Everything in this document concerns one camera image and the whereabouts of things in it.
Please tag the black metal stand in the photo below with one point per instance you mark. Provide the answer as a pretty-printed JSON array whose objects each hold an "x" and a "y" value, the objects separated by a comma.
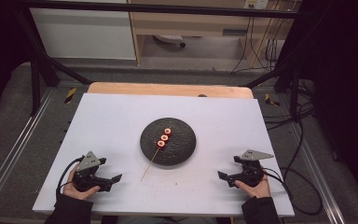
[
  {"x": 37, "y": 81},
  {"x": 293, "y": 87}
]

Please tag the white cabinet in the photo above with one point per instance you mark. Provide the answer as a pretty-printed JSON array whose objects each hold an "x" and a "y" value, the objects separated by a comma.
[{"x": 84, "y": 34}]

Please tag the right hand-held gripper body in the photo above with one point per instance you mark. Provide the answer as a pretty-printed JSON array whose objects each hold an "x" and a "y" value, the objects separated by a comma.
[{"x": 251, "y": 172}]

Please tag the person's left hand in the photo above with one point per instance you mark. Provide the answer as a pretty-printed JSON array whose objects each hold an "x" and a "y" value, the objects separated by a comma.
[{"x": 73, "y": 191}]

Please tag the person's right hand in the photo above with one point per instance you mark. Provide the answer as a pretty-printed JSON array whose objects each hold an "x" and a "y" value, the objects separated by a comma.
[{"x": 258, "y": 191}]

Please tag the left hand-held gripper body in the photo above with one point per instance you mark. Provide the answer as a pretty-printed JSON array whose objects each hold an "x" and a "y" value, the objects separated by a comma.
[{"x": 87, "y": 163}]

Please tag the white board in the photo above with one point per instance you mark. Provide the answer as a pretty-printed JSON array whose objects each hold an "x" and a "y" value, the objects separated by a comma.
[{"x": 105, "y": 124}]

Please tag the wooden table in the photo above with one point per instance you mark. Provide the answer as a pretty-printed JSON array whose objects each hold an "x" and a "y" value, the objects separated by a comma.
[{"x": 167, "y": 90}]

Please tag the white chair base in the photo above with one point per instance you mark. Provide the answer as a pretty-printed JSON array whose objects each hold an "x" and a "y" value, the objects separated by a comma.
[{"x": 169, "y": 39}]

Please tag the bamboo skewer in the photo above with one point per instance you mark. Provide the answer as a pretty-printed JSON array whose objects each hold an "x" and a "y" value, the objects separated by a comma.
[{"x": 150, "y": 165}]

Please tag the light wooden desk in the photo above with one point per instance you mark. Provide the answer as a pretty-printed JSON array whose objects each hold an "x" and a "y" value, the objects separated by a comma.
[{"x": 192, "y": 23}]

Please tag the black round plate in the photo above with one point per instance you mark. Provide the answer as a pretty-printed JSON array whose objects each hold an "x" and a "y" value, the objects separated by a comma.
[{"x": 180, "y": 146}]

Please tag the black metal crossbar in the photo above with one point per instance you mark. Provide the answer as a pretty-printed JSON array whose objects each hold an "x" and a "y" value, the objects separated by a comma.
[{"x": 167, "y": 8}]

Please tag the white wall socket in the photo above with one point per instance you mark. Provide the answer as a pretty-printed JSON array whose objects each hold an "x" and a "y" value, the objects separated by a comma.
[{"x": 255, "y": 3}]

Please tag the aluminium rail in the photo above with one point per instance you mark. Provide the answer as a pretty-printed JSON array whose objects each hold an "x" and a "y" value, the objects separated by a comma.
[
  {"x": 317, "y": 174},
  {"x": 15, "y": 149}
]

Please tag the yellow black tape strip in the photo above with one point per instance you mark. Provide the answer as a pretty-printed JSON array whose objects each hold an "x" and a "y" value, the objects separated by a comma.
[
  {"x": 271, "y": 100},
  {"x": 70, "y": 95}
]

